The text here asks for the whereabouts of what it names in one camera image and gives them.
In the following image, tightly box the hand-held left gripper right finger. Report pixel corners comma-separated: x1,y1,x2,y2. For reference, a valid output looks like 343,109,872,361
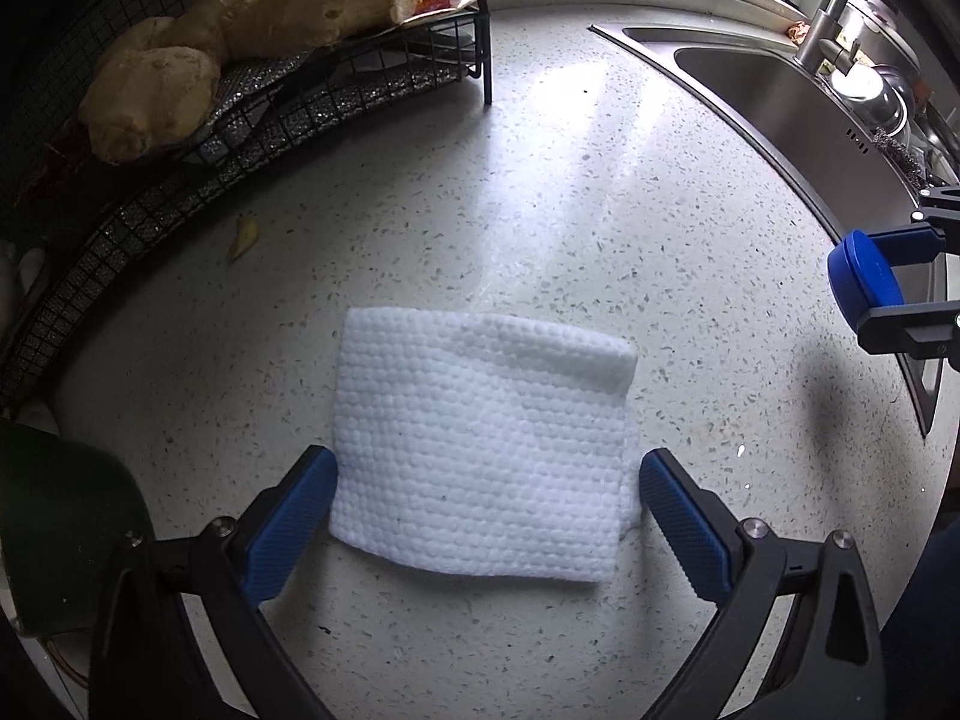
637,448,890,720

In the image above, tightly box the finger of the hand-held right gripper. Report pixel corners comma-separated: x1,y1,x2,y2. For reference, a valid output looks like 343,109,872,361
862,184,960,265
855,300,960,374

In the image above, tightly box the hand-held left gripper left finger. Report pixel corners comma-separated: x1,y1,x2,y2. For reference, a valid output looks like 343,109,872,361
88,445,342,720

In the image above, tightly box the blue round plastic lid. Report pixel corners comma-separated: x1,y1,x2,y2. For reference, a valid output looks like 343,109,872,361
827,231,905,331

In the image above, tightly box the white waffle cloth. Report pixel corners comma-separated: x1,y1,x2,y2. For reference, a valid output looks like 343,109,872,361
330,306,640,584

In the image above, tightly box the steel wool scourer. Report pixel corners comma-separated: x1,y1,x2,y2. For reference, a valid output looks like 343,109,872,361
870,127,935,181

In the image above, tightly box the stainless steel sink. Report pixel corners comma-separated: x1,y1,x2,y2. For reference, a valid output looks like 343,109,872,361
589,22,960,436

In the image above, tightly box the metal faucet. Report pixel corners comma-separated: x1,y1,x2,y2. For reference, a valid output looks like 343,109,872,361
795,0,878,68

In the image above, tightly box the yellow peel scrap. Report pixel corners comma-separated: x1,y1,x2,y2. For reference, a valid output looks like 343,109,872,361
227,216,261,263

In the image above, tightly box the lumpy ginger root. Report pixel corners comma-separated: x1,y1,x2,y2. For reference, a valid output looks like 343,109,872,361
79,15,226,166

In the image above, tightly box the long ginger root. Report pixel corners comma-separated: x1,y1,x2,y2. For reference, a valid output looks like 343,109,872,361
161,0,425,65

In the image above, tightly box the red orange sachet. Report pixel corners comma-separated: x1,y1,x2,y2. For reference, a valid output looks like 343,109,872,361
409,0,481,20

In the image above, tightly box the black wire rack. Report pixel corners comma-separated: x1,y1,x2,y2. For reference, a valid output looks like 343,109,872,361
0,0,496,421

